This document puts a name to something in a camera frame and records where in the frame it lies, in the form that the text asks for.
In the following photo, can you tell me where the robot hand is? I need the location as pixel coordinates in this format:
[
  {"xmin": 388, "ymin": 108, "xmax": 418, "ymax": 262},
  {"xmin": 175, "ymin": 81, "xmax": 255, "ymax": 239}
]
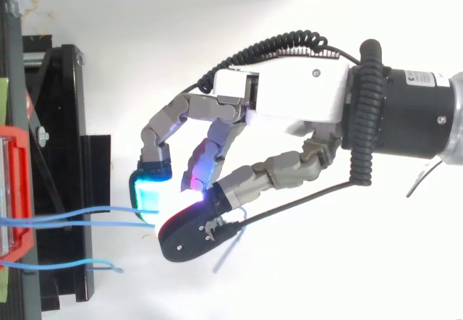
[{"xmin": 129, "ymin": 46, "xmax": 351, "ymax": 264}]

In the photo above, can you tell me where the blue cable bundle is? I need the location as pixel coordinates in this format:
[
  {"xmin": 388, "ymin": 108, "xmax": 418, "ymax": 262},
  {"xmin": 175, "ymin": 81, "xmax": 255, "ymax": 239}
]
[{"xmin": 0, "ymin": 205, "xmax": 249, "ymax": 274}]

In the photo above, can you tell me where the black stand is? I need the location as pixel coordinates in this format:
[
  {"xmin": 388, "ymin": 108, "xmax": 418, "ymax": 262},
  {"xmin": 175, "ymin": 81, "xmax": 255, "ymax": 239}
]
[{"xmin": 0, "ymin": 0, "xmax": 112, "ymax": 320}]

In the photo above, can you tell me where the red bin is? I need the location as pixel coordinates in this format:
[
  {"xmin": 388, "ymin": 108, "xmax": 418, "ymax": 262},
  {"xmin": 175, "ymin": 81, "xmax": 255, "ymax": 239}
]
[{"xmin": 0, "ymin": 125, "xmax": 36, "ymax": 271}]

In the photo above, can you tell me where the black coiled cable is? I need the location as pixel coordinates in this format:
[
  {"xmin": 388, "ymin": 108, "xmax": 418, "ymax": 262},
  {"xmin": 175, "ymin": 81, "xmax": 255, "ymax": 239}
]
[{"xmin": 197, "ymin": 29, "xmax": 385, "ymax": 188}]

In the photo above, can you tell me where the thin black cable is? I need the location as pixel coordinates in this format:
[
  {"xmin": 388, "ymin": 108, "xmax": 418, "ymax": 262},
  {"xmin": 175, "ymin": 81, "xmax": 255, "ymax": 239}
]
[
  {"xmin": 216, "ymin": 181, "xmax": 359, "ymax": 240},
  {"xmin": 405, "ymin": 158, "xmax": 444, "ymax": 199}
]

